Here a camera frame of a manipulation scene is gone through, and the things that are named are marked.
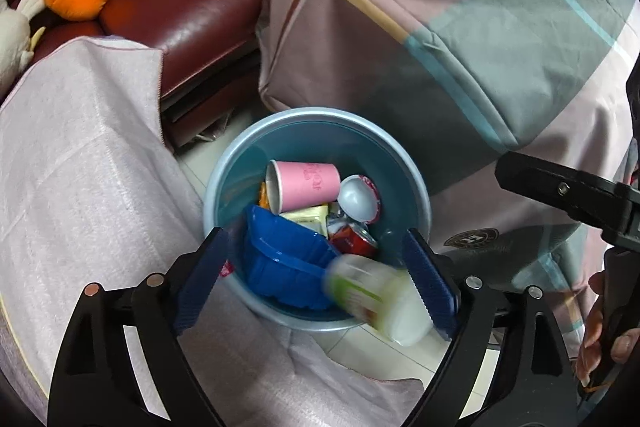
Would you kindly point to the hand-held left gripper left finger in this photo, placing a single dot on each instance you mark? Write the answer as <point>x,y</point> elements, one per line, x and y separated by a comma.
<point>200,277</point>

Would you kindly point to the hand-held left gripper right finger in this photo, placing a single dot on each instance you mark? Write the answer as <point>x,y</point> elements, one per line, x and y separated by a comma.
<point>430,287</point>

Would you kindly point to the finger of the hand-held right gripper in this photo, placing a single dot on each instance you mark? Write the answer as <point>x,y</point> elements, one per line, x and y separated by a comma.
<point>540,182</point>

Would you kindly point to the white bottle with green label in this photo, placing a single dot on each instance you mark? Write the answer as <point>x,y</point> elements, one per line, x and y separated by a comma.
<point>380,307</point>

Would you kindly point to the blue plastic tray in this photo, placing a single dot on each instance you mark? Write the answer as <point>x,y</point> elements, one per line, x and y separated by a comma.
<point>280,267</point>

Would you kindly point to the red soda can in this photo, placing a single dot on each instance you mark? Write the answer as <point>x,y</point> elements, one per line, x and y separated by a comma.
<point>350,239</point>

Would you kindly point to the white cup with red lid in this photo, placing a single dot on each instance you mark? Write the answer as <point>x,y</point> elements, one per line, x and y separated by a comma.
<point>355,199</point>

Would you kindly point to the orange yellow snack packet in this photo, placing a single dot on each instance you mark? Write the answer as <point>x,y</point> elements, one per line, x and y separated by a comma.
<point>307,214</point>

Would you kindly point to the pink paper cup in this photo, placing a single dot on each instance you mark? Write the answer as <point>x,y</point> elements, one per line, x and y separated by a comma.
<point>305,182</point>

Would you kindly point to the blue trash bin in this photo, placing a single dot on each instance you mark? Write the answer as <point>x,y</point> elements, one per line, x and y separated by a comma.
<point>310,142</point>

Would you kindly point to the person's right hand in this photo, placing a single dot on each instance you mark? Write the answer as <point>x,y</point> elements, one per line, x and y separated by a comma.
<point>595,327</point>

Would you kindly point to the plaid quilt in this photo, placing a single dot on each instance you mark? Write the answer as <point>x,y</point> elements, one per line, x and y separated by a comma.
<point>425,7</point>

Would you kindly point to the dark red leather sofa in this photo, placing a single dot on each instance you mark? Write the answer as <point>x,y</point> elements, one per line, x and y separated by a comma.
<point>190,22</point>

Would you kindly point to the white duck plush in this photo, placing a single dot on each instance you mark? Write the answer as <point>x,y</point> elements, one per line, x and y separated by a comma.
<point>10,42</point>

